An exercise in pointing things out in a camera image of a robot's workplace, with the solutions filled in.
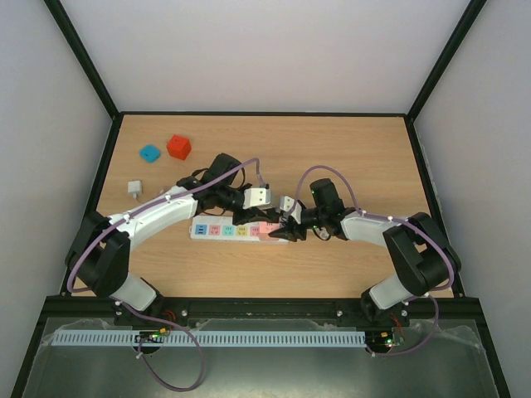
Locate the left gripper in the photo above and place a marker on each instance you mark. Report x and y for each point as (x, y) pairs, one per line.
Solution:
(253, 215)

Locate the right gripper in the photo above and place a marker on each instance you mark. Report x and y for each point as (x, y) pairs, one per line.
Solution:
(295, 225)

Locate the pink cube socket adapter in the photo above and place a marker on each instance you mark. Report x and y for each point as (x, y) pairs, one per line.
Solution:
(264, 230)

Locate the red cube socket adapter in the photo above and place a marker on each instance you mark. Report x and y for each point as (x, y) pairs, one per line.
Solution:
(179, 147)

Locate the blue plug adapter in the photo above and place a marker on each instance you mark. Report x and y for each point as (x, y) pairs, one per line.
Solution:
(150, 153)

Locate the white usb charger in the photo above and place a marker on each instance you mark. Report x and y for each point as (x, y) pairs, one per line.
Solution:
(134, 188)

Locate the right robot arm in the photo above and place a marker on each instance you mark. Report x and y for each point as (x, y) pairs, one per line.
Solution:
(422, 257)

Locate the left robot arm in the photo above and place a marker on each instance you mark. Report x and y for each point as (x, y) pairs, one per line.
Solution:
(99, 254)

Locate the white power strip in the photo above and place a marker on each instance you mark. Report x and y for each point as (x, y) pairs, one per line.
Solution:
(220, 228)

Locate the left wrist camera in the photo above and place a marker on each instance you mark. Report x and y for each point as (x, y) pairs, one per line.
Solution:
(258, 197)

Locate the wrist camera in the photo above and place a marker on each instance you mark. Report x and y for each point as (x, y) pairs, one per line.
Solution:
(290, 208)
(258, 197)

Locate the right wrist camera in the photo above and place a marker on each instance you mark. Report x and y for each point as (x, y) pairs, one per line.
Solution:
(290, 208)

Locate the black mounting rail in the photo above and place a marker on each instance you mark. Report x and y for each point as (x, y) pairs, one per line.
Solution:
(188, 311)

